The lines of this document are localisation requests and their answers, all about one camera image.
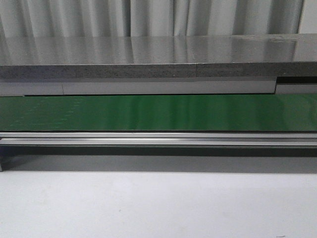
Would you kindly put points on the green conveyor belt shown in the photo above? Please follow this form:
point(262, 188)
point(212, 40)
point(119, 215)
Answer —
point(253, 112)

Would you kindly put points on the grey metal back rail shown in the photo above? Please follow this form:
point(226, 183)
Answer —
point(146, 86)

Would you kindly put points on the grey stone counter slab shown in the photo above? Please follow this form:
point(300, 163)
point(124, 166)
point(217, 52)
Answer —
point(158, 57)

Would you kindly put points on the grey pleated curtain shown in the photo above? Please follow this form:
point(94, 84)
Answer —
point(133, 18)

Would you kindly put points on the aluminium conveyor frame rail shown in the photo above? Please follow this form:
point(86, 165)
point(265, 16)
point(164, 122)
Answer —
point(164, 139)

